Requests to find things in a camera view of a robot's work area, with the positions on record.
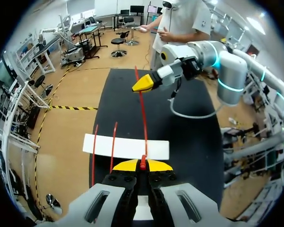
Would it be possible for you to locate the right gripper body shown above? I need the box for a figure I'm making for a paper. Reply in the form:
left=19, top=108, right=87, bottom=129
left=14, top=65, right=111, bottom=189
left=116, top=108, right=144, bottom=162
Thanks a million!
left=159, top=44, right=204, bottom=81

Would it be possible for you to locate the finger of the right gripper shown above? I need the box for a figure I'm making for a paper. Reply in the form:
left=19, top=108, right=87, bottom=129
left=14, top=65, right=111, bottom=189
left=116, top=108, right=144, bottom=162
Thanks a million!
left=131, top=60, right=185, bottom=93

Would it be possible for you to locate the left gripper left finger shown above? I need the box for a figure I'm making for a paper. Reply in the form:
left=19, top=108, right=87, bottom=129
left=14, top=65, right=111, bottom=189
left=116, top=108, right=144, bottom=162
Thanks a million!
left=56, top=158, right=141, bottom=223

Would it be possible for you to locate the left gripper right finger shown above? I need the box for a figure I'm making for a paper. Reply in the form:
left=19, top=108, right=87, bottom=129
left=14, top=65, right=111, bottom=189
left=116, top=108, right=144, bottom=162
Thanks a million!
left=145, top=159, right=222, bottom=223

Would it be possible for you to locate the long red tape strip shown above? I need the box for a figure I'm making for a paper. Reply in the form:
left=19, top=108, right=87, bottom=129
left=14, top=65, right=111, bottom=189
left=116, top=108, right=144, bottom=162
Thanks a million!
left=134, top=66, right=149, bottom=171

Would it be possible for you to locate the short red tape strip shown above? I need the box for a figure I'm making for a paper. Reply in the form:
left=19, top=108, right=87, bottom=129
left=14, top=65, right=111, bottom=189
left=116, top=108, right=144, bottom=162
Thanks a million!
left=91, top=124, right=99, bottom=186
left=109, top=122, right=118, bottom=171

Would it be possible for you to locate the person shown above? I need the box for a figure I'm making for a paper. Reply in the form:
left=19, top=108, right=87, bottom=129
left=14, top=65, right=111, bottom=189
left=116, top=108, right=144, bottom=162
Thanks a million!
left=139, top=0, right=213, bottom=71

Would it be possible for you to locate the white block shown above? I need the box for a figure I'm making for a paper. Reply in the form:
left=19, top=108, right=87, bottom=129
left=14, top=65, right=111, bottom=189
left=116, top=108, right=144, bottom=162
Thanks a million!
left=82, top=133, right=170, bottom=160

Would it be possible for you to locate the white cable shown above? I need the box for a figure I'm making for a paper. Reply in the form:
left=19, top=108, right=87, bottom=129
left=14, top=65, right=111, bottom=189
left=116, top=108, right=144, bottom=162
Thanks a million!
left=168, top=78, right=226, bottom=119

